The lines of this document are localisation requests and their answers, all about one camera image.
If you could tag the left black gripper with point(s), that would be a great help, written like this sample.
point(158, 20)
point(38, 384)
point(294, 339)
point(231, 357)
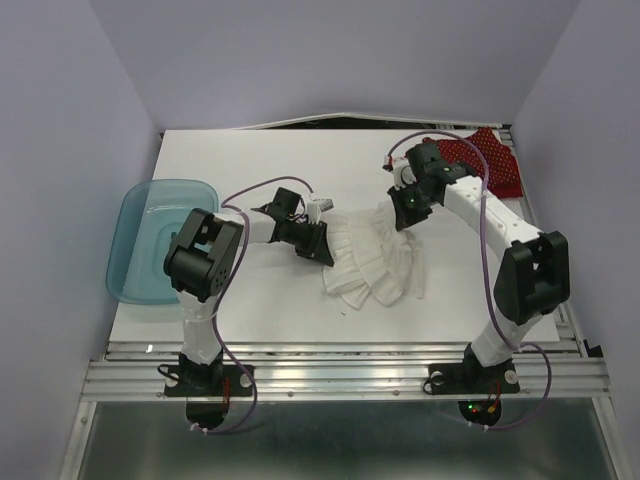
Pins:
point(317, 247)

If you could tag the teal plastic bin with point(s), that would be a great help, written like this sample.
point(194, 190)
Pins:
point(151, 214)

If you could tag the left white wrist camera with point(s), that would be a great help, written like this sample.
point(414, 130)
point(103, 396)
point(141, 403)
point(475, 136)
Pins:
point(315, 208)

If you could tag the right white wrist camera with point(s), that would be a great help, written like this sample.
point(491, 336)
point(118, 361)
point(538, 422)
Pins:
point(400, 168)

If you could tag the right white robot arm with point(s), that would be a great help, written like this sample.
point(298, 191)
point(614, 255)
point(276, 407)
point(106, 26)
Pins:
point(533, 277)

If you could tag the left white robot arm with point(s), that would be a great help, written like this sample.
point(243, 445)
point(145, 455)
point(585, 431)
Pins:
point(204, 255)

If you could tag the white ruffled skirt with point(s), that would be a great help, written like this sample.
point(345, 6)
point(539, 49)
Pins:
point(372, 259)

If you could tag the aluminium rail frame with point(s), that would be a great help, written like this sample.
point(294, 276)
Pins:
point(325, 371)

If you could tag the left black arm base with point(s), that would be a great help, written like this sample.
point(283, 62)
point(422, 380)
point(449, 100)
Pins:
point(208, 391)

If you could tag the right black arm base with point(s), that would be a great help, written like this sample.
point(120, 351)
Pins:
point(481, 388)

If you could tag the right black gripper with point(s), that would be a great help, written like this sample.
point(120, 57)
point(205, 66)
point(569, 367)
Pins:
point(402, 217)

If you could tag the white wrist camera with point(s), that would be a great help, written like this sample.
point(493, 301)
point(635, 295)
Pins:
point(400, 168)
point(315, 208)

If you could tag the red polka dot skirt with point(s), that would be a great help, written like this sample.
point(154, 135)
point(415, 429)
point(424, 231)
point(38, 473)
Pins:
point(504, 175)

